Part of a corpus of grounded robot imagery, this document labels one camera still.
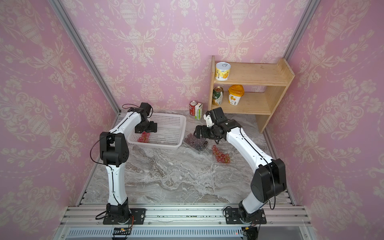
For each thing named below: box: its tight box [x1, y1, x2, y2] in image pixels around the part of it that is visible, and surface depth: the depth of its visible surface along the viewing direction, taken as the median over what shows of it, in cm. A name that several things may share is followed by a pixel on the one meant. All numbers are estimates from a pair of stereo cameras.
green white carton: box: [194, 103, 203, 120], surface depth 111 cm
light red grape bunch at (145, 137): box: [137, 131, 151, 143], surface depth 104 cm
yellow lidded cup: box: [228, 84, 245, 106], surface depth 91 cm
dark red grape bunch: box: [184, 133, 200, 148], surface depth 98 cm
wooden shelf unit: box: [208, 55, 296, 134], surface depth 86 cm
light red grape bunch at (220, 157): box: [212, 144, 231, 164], surface depth 94 cm
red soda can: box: [189, 100, 198, 116], surface depth 115 cm
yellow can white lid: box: [215, 62, 231, 82], surface depth 76 cm
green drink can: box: [212, 86, 224, 106], surface depth 89 cm
